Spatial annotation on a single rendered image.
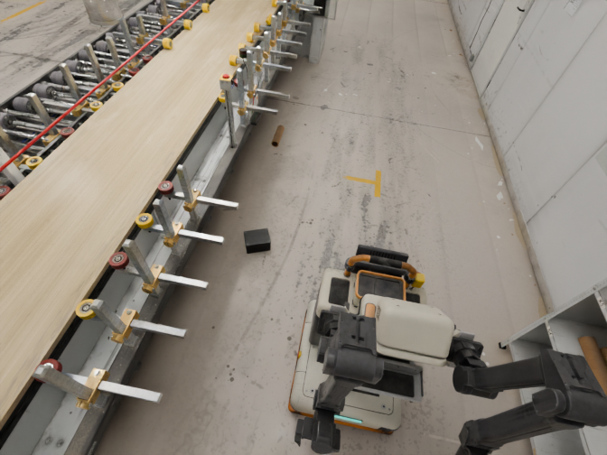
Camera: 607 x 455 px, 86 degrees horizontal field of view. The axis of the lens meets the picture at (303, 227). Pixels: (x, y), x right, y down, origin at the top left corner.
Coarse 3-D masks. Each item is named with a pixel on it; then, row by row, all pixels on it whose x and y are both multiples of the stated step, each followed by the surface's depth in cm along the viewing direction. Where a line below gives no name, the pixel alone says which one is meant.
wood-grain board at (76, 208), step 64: (256, 0) 378; (192, 64) 272; (128, 128) 212; (192, 128) 218; (64, 192) 174; (128, 192) 178; (0, 256) 147; (64, 256) 150; (0, 320) 130; (64, 320) 132; (0, 384) 116
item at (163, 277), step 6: (120, 270) 157; (126, 270) 157; (132, 270) 157; (138, 276) 159; (162, 276) 157; (168, 276) 157; (174, 276) 157; (168, 282) 157; (174, 282) 156; (180, 282) 156; (186, 282) 156; (192, 282) 156; (198, 282) 156; (204, 282) 157; (198, 288) 157; (204, 288) 156
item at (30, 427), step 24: (216, 120) 252; (192, 144) 219; (192, 168) 226; (144, 240) 180; (96, 288) 147; (120, 288) 166; (72, 336) 138; (96, 336) 154; (72, 360) 141; (48, 384) 129; (24, 408) 120; (48, 408) 132; (0, 432) 111; (24, 432) 122
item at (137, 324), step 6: (96, 318) 139; (132, 324) 139; (138, 324) 139; (144, 324) 139; (150, 324) 140; (156, 324) 140; (150, 330) 139; (156, 330) 138; (162, 330) 138; (168, 330) 138; (174, 330) 139; (180, 330) 139; (174, 336) 139; (180, 336) 138
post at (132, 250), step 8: (128, 240) 130; (128, 248) 130; (136, 248) 134; (128, 256) 135; (136, 256) 135; (136, 264) 139; (144, 264) 142; (144, 272) 144; (144, 280) 151; (152, 280) 152; (160, 288) 162
